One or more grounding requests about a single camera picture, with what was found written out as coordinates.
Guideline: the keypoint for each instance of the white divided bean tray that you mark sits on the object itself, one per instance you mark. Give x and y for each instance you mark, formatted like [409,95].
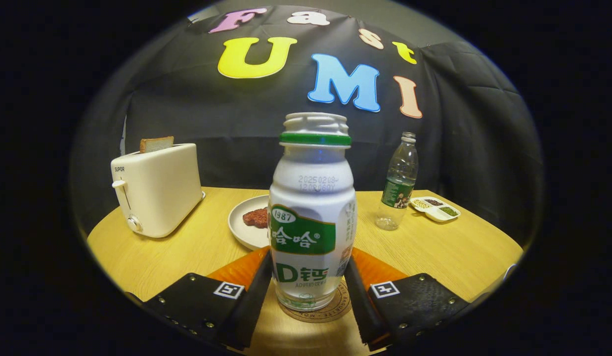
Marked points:
[437,210]

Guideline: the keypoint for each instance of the round brown cork coaster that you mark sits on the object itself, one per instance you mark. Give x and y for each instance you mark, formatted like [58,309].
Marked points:
[335,311]

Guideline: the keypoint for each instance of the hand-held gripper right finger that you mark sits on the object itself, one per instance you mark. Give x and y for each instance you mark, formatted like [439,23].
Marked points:
[360,306]

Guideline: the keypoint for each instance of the clear plastic water bottle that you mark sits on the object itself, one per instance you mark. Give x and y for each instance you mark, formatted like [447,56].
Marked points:
[399,190]

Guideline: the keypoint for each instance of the cream white toaster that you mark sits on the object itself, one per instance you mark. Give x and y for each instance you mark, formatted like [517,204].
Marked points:
[162,193]

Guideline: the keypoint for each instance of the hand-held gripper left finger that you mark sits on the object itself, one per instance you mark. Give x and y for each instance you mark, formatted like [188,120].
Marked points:
[254,306]

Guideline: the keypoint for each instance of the white round plate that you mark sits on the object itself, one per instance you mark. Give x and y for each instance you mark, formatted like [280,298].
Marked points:
[241,232]

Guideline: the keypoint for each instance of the red-brown meat piece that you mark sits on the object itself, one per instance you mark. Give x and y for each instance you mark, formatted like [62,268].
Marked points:
[256,217]

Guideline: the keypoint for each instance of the wooden table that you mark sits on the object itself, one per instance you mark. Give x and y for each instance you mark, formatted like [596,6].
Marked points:
[162,262]

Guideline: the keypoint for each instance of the bread slice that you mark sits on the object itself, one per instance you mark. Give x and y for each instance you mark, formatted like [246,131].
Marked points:
[156,144]

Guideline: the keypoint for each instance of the white green-label juice bottle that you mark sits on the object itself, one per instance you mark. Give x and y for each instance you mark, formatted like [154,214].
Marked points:
[311,198]

